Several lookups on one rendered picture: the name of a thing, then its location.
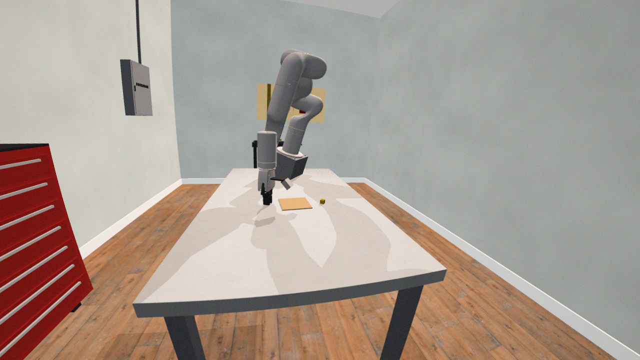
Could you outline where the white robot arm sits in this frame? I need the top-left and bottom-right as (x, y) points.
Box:
(257, 49), (327, 170)

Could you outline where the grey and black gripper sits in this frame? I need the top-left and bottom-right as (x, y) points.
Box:
(258, 168), (276, 206)

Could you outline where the tan square mat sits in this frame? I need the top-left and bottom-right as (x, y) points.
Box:
(278, 197), (313, 211)

